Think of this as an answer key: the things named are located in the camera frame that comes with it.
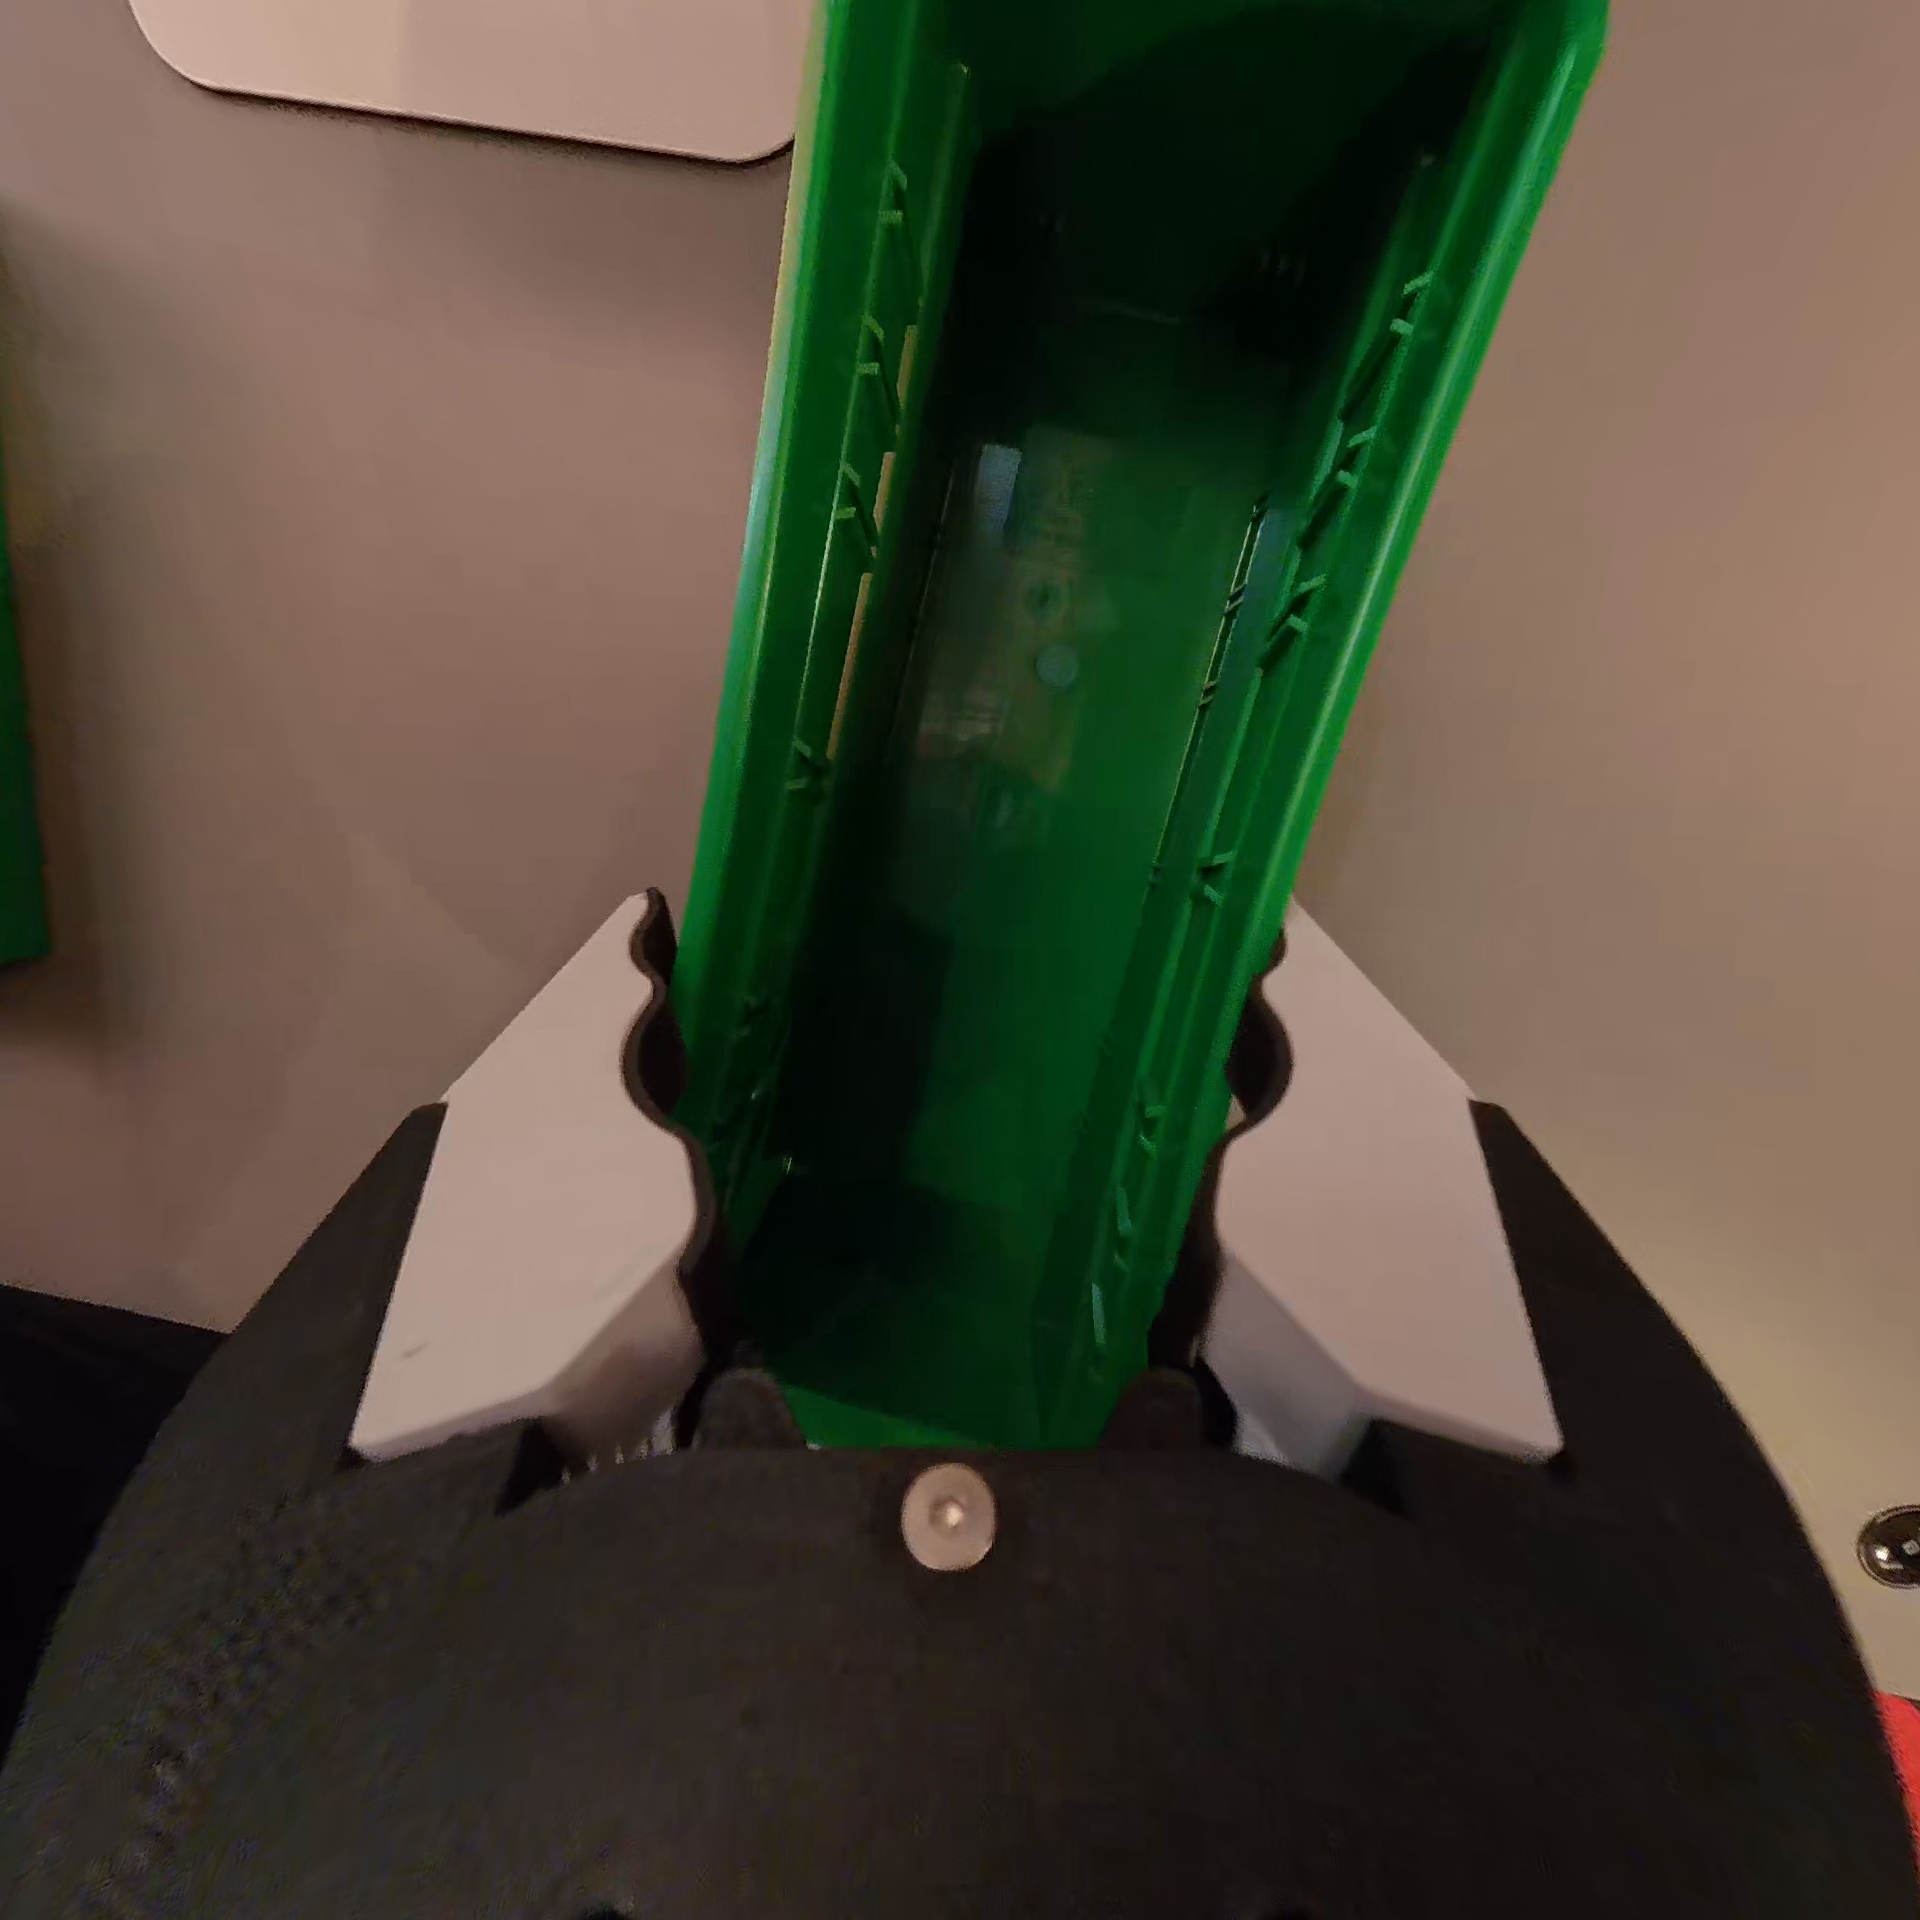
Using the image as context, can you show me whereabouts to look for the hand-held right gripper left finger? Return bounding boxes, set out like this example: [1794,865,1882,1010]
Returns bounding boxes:
[343,884,727,1468]

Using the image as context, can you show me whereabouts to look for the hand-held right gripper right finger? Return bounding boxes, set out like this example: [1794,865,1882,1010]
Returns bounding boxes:
[1188,899,1569,1484]

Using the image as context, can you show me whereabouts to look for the green plastic bin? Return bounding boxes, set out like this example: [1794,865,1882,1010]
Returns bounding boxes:
[666,0,1612,1451]
[0,432,53,969]

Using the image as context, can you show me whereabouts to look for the person's black clothing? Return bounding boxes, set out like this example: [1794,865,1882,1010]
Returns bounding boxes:
[0,1283,226,1682]

